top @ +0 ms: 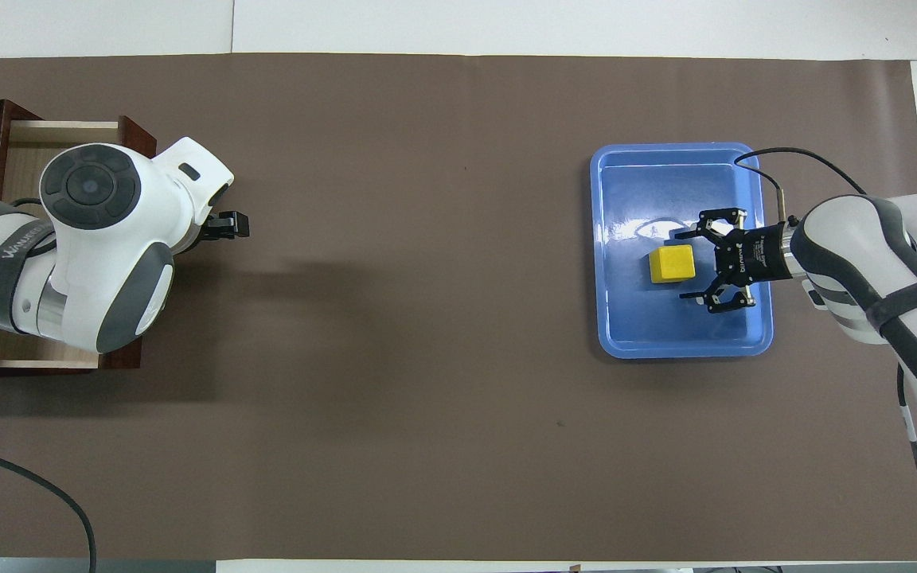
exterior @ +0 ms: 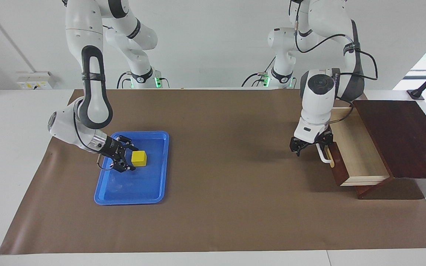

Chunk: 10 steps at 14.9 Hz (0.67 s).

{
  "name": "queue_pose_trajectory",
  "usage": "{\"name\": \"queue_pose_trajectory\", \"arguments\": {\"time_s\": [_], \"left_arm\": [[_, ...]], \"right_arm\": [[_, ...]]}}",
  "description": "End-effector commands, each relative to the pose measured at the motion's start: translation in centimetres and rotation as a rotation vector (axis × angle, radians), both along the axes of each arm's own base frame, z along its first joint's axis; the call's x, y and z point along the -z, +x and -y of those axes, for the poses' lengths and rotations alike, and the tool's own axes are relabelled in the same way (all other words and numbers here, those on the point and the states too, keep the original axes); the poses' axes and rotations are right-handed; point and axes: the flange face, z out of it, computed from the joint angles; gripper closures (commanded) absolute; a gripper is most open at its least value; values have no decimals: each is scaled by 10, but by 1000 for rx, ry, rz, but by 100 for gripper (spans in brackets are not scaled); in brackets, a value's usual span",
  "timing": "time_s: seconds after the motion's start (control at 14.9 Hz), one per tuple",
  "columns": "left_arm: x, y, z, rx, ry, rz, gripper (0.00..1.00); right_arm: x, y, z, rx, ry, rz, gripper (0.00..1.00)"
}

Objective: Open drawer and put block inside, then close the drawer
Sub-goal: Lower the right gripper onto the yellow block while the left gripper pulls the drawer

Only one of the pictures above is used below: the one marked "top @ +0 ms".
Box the yellow cube block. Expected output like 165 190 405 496
648 244 697 284

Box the wooden drawer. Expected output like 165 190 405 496
0 115 158 376

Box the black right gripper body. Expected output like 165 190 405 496
712 222 796 284

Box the blue plastic tray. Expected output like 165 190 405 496
590 142 775 360

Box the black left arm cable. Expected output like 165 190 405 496
0 197 98 573

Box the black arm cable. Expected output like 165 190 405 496
0 197 98 573
733 147 917 546

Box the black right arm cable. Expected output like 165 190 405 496
733 147 917 546

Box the brown paper table mat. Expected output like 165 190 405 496
0 53 917 562

